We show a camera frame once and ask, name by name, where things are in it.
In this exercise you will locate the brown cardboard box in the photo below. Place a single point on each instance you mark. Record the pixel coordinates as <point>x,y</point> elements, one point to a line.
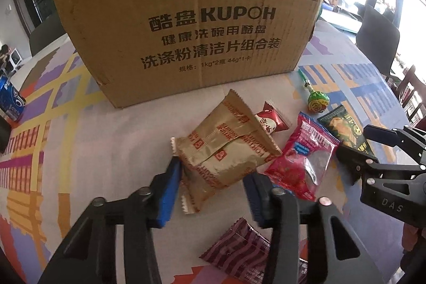
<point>199,4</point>

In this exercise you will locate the green lollipop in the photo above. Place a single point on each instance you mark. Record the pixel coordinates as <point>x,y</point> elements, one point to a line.
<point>318,102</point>

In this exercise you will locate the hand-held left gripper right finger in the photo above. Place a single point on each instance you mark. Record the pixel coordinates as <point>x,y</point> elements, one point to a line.
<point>258,200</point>

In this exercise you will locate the maroon striped snack packet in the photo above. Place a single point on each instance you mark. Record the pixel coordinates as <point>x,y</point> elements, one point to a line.
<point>239,247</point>

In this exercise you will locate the red snack packet with window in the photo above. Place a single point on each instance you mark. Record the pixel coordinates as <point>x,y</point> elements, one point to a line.
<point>299,157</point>

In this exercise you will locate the gold snack packet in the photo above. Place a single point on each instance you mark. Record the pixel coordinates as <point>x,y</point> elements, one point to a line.
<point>229,127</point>
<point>213,182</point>

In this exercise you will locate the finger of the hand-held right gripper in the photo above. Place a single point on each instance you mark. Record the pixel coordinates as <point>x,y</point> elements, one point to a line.
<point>382,132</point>
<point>356,161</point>

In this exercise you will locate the brown wooden chair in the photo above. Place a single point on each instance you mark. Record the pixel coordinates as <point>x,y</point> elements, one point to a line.
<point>411,84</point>

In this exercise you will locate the white cube stand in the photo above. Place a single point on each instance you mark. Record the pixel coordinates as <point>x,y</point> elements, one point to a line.
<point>16,58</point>

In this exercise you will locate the dark grey dining chair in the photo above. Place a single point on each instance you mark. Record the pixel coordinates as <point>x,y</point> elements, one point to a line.
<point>46,34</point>
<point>379,37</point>

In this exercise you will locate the blue soda can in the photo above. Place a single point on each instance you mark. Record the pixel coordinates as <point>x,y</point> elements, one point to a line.
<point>11,101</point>

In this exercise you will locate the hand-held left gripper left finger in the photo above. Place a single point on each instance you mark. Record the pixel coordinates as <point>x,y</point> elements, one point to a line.
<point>168,191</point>

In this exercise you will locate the small red white packet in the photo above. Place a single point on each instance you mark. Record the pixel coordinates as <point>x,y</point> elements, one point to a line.
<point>271,117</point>

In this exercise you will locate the dark green chips packet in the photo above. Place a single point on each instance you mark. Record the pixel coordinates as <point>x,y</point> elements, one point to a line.
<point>339,124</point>

